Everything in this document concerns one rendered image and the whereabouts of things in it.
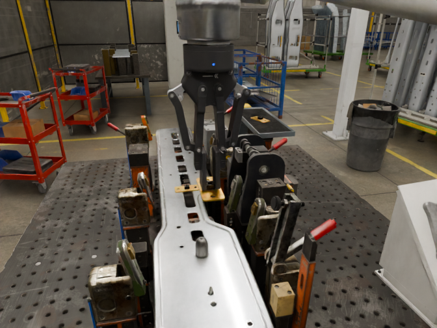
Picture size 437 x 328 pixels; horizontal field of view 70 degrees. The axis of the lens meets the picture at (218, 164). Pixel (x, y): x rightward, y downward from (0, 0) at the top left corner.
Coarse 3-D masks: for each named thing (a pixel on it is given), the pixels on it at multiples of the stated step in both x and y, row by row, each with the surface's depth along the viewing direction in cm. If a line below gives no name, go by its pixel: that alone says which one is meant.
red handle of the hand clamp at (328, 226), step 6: (324, 222) 66; (330, 222) 65; (318, 228) 65; (324, 228) 65; (330, 228) 65; (312, 234) 65; (318, 234) 65; (324, 234) 65; (300, 240) 66; (294, 246) 66; (300, 246) 66; (288, 252) 66; (294, 252) 66
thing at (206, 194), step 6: (198, 180) 58; (210, 180) 58; (198, 186) 56; (210, 186) 55; (204, 192) 54; (210, 192) 54; (216, 192) 54; (204, 198) 52; (210, 198) 52; (216, 198) 52; (222, 198) 53
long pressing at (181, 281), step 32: (160, 160) 132; (192, 160) 131; (160, 192) 107; (192, 192) 106; (192, 224) 90; (160, 256) 77; (192, 256) 77; (224, 256) 77; (160, 288) 68; (192, 288) 68; (224, 288) 68; (256, 288) 67; (160, 320) 61; (192, 320) 61; (224, 320) 61; (256, 320) 61
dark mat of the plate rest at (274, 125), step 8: (248, 112) 139; (256, 112) 139; (264, 112) 139; (248, 120) 128; (256, 120) 128; (272, 120) 128; (256, 128) 118; (264, 128) 118; (272, 128) 118; (280, 128) 118
